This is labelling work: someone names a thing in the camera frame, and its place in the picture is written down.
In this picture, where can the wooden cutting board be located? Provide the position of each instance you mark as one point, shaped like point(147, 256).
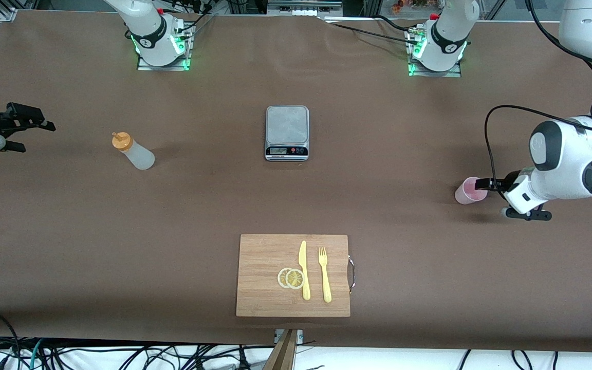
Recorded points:
point(265, 277)

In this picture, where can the silver digital kitchen scale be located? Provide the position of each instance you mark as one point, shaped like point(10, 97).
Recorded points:
point(287, 126)

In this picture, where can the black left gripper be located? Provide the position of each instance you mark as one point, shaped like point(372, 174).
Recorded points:
point(498, 183)

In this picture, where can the aluminium frame profile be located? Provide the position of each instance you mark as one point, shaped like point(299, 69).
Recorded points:
point(7, 13)

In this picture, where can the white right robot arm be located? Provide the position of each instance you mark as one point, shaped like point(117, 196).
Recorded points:
point(144, 25)

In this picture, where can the yellow plastic fork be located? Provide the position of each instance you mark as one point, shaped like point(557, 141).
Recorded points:
point(327, 288)

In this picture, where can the wooden post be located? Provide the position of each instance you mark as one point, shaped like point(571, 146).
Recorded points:
point(283, 354)

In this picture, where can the yellow plastic knife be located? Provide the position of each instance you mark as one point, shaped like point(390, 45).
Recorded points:
point(302, 257)

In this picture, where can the lemon slice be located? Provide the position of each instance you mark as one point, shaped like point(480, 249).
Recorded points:
point(281, 278)
point(294, 279)

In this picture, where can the pink plastic cup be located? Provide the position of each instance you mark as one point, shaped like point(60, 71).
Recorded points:
point(465, 194)

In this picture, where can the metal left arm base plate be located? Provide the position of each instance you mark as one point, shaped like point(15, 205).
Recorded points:
point(435, 74)

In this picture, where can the translucent sauce bottle orange cap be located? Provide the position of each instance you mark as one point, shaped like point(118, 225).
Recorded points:
point(134, 151)

